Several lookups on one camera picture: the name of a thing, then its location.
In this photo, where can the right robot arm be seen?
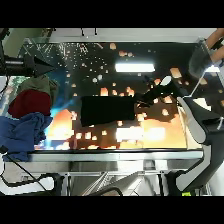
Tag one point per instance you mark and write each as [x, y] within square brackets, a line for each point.
[203, 126]

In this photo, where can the red garment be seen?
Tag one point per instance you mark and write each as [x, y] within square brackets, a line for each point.
[30, 103]

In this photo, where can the person's forearm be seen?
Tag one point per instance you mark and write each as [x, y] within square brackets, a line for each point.
[216, 35]

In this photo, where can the silver frame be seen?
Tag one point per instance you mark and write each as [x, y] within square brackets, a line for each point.
[116, 156]

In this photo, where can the blue garment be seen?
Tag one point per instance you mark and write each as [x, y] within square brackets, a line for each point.
[20, 136]

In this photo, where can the black garment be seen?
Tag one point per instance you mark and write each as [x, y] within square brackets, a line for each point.
[106, 110]

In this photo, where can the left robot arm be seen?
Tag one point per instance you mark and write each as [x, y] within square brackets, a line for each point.
[20, 66]

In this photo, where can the olive green garment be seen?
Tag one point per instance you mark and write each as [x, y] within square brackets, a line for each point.
[38, 83]

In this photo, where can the beige garment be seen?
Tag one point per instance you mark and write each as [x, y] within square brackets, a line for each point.
[186, 130]

